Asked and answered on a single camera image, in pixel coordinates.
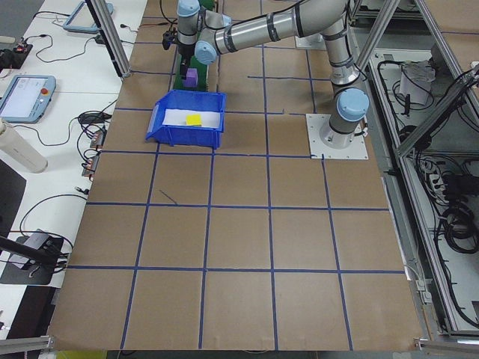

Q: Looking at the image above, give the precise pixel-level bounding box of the white foam pad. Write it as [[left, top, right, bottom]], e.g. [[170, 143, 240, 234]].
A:
[[161, 108, 222, 130]]

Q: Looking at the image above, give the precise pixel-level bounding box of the grey blue teach pendant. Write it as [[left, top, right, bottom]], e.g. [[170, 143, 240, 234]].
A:
[[62, 0, 115, 33], [0, 74, 58, 125]]

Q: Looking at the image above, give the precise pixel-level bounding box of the V-shaped metal bar frame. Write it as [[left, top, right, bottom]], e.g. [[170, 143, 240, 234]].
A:
[[351, 0, 479, 351]]

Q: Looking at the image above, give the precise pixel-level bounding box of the black stand base plate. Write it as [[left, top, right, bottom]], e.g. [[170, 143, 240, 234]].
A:
[[0, 234, 65, 286]]

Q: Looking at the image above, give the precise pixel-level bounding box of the blue plastic storage bin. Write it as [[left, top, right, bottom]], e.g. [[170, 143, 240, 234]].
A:
[[144, 89, 228, 152]]

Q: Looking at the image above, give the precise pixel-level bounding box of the aluminium extrusion post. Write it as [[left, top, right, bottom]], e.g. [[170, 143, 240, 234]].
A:
[[85, 0, 132, 79]]

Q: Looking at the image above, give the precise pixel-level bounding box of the black flat panel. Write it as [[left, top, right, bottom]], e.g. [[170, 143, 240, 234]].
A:
[[0, 158, 28, 241]]

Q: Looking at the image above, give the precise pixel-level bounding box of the green conveyor belt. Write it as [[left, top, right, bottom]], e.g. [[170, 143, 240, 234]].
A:
[[171, 0, 218, 93]]

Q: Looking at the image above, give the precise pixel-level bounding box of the white crumpled container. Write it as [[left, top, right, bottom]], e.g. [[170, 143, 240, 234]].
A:
[[399, 61, 436, 107]]

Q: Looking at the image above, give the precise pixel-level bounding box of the small grey socket box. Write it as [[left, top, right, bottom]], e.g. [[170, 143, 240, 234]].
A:
[[415, 277, 433, 304]]

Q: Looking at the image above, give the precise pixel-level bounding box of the white side table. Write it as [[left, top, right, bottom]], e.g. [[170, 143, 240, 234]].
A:
[[0, 0, 149, 337]]

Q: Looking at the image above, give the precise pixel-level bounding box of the white cardboard tube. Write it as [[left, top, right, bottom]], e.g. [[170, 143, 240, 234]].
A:
[[0, 118, 49, 174]]

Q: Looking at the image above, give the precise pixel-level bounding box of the short aluminium extrusion bar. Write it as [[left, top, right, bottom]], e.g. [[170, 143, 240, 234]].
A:
[[0, 334, 55, 352]]

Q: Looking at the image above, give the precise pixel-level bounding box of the small grey junction box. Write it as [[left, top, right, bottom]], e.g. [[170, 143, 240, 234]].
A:
[[81, 154, 100, 180], [90, 128, 108, 149]]

